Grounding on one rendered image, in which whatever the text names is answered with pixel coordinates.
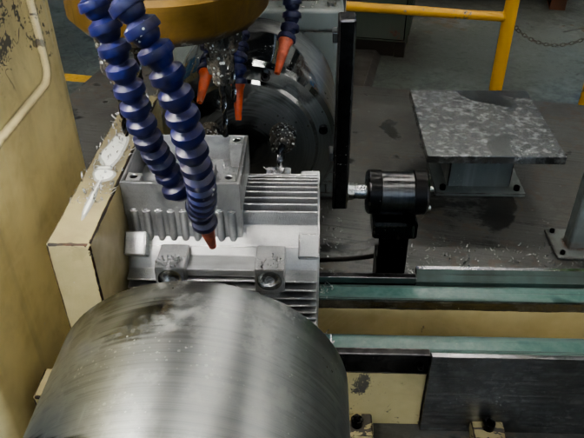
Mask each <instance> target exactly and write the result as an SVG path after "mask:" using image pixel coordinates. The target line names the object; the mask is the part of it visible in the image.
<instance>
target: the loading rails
mask: <svg viewBox="0 0 584 438"><path fill-rule="evenodd" d="M326 281H327V282H326ZM325 283H326V285H325ZM323 284H324V286H325V287H326V288H325V287H324V286H323ZM320 285H321V286H322V289H321V288H319V291H320V292H322V291H323V290H325V291H323V292H322V293H320V292H319V308H318V328H319V329H320V330H321V331H322V332H323V333H326V332H327V330H328V329H329V331H328V332H327V333H326V334H325V335H326V336H327V337H328V338H329V339H330V335H328V334H332V342H333V341H335V342H334V343H333V345H334V346H335V348H336V350H337V351H338V353H339V355H340V357H341V358H342V362H343V364H344V367H345V369H346V373H347V377H348V404H349V424H350V438H374V431H373V423H394V424H419V427H420V430H438V431H468V432H469V436H470V438H507V437H506V433H505V432H510V433H547V434H583V435H584V269H545V268H492V267H438V266H415V273H414V274H393V273H341V272H319V287H320ZM330 285H332V286H333V288H334V289H332V288H331V286H330ZM327 286H330V287H328V288H327ZM327 289H328V292H327V291H326V290H327ZM324 292H325V293H324ZM323 293H324V294H323ZM326 298H327V299H326Z"/></svg>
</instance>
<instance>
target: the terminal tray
mask: <svg viewBox="0 0 584 438"><path fill-rule="evenodd" d="M163 140H164V141H165V142H166V143H167V144H168V145H169V149H170V151H171V152H172V153H173V154H174V155H176V146H175V145H174V144H173V143H172V142H171V136H170V135H163ZM204 140H205V141H206V143H207V144H208V146H209V157H210V158H211V159H212V160H214V161H216V162H217V163H215V162H213V161H212V163H213V168H212V169H213V171H214V173H215V175H216V186H217V190H216V192H217V206H216V210H215V215H216V217H217V220H218V224H217V226H216V228H215V234H216V237H218V240H219V241H220V242H223V241H224V240H225V237H229V238H230V241H232V242H235V241H236V239H237V237H242V231H243V219H242V211H243V204H244V197H245V190H246V186H247V181H248V177H249V167H250V162H249V136H242V135H229V136H228V137H223V136H222V135H205V137H204ZM222 162H224V165H225V168H224V167H223V166H222ZM227 164H228V165H227ZM226 165H227V166H226ZM232 165H233V167H232ZM238 166H239V167H238ZM227 167H228V168H227ZM222 170H223V172H224V171H225V172H224V173H223V172H222ZM229 170H230V173H229ZM217 171H218V172H217ZM226 171H227V172H226ZM233 171H234V172H233ZM232 172H233V173H232ZM218 173H220V174H221V175H219V174H218ZM225 173H227V174H225ZM228 173H229V174H228ZM218 176H220V177H221V180H220V179H219V177H218ZM119 185H120V190H121V194H122V199H123V206H124V211H125V215H126V216H127V221H128V225H129V231H145V232H147V233H148V234H149V240H150V241H152V240H153V239H154V236H159V239H160V240H161V241H164V240H165V238H166V236H170V238H171V240H172V241H176V240H177V238H178V236H182V238H183V240H184V241H185V242H186V241H188V240H189V237H190V236H193V237H194V238H195V240H196V241H197V242H199V241H200V240H201V239H202V235H201V234H198V233H197V232H195V231H194V230H193V228H192V223H191V221H190V219H189V218H188V214H187V211H186V209H185V202H186V200H187V199H186V200H185V201H183V202H173V201H172V200H168V199H166V198H165V197H164V196H163V193H162V187H163V186H162V185H161V184H159V183H158V182H157V181H156V178H155V174H153V173H152V172H151V171H150V170H149V167H148V164H147V163H145V162H144V161H143V159H142V157H141V153H140V150H137V149H136V148H135V149H134V151H133V154H132V156H131V158H130V160H129V162H128V165H127V167H126V169H125V171H124V172H123V176H122V178H121V180H120V182H119Z"/></svg>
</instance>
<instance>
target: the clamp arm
mask: <svg viewBox="0 0 584 438"><path fill-rule="evenodd" d="M355 40H356V15H355V13H354V12H339V13H338V27H333V29H332V42H333V43H337V52H336V78H335V127H334V146H328V160H329V161H332V162H333V176H332V208H333V209H346V208H347V204H348V200H354V197H348V195H349V196H354V194H355V193H354V191H349V192H348V187H349V189H354V183H353V182H348V172H349V155H350V138H351V122H352V105H353V88H354V72H355ZM348 184H349V185H348Z"/></svg>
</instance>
